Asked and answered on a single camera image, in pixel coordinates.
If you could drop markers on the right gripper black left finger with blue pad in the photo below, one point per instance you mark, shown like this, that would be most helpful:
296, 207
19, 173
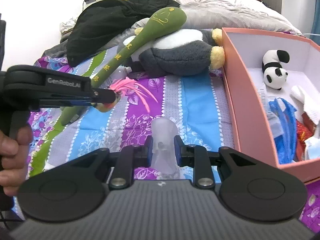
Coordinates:
126, 161

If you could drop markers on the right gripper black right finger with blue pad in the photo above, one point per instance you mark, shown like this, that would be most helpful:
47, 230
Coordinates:
195, 156

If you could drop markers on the pink feathered bird toy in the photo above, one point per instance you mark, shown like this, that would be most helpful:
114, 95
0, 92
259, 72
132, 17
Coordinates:
124, 87

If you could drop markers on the blue plastic packet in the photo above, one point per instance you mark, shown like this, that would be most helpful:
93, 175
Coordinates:
284, 129

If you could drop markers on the small panda plush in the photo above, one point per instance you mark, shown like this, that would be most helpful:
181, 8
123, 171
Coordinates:
275, 76

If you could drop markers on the red foil snack packet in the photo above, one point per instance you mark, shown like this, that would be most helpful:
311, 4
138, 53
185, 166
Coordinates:
305, 130

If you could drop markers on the light blue face mask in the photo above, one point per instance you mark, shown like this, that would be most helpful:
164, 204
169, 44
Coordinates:
312, 148

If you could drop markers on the white knitted cloth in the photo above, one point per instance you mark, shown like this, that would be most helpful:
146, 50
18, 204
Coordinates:
309, 97

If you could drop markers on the person's left hand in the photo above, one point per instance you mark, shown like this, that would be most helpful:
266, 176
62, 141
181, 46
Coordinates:
14, 155

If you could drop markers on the white crumpled cloth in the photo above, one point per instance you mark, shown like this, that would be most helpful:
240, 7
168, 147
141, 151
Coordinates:
68, 25

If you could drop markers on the black jacket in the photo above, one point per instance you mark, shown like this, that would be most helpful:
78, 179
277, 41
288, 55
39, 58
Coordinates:
102, 21

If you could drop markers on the grey white penguin plush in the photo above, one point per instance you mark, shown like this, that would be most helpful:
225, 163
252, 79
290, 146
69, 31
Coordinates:
186, 52

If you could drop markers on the pink cardboard box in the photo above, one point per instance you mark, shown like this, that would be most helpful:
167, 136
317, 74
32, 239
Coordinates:
244, 49

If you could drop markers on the green plush massage stick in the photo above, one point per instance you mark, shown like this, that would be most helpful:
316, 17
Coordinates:
162, 22

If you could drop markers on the grey duvet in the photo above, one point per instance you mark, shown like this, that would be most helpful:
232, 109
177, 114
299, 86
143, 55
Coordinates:
250, 14

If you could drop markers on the blue curtain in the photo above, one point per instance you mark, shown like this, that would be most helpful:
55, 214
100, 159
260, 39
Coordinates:
316, 29

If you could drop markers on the black wall socket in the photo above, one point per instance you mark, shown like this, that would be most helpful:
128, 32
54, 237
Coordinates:
89, 1

